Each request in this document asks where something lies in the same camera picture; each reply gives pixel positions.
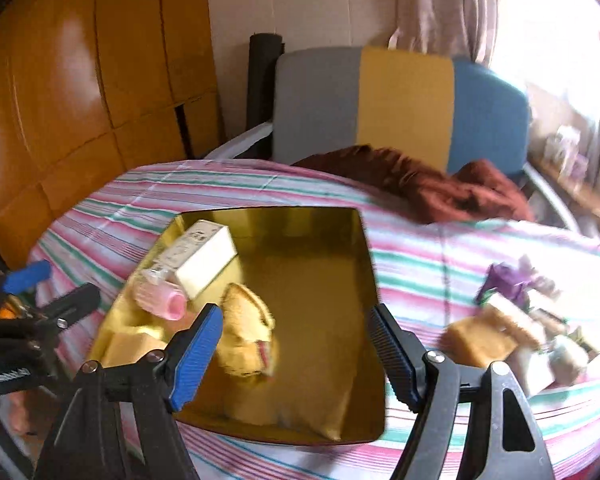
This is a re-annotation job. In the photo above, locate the window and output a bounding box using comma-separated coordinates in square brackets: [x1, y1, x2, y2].
[494, 0, 600, 137]

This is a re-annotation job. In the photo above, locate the grey yellow blue chair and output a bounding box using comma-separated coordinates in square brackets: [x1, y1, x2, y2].
[271, 46, 534, 182]

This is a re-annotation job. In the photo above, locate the beige curtain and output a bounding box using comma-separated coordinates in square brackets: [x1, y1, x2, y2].
[394, 0, 504, 67]

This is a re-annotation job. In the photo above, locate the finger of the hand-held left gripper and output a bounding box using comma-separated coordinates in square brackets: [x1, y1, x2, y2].
[27, 283, 102, 333]
[0, 260, 52, 313]

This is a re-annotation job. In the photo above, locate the small white box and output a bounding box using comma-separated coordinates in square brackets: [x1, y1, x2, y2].
[509, 345, 557, 397]

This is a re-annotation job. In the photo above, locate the gold metal tin box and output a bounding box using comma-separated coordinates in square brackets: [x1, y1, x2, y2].
[92, 206, 387, 447]

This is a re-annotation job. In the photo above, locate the brown-red cloth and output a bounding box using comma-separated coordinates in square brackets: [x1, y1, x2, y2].
[294, 144, 537, 224]

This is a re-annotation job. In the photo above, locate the pink plastic bottle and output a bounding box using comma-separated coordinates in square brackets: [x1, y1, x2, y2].
[134, 269, 187, 322]

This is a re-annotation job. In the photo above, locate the wooden wardrobe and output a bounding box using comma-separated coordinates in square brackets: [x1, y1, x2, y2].
[0, 0, 222, 272]

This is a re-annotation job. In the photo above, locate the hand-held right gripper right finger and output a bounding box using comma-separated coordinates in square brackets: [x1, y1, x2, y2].
[367, 304, 556, 480]

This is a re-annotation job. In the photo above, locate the purple packet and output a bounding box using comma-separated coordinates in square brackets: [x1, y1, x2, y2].
[477, 259, 533, 307]

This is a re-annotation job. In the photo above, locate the yellow plush cloth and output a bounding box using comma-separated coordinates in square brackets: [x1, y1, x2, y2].
[216, 282, 279, 378]

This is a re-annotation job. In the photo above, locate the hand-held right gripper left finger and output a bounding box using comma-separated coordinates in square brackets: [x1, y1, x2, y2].
[32, 302, 224, 480]

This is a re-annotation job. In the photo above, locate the striped bed sheet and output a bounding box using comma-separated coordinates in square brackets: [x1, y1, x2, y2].
[30, 159, 600, 480]

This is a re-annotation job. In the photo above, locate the white carton box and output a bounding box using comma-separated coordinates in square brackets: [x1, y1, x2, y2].
[155, 220, 239, 302]

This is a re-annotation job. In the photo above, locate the black rolled mat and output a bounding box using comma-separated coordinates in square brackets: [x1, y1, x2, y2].
[249, 33, 285, 134]

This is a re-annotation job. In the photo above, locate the yellow sponge block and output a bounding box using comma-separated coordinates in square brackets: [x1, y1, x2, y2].
[101, 324, 170, 370]
[442, 316, 517, 367]

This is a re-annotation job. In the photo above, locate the beige long box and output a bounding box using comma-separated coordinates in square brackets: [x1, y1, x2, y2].
[484, 291, 548, 347]

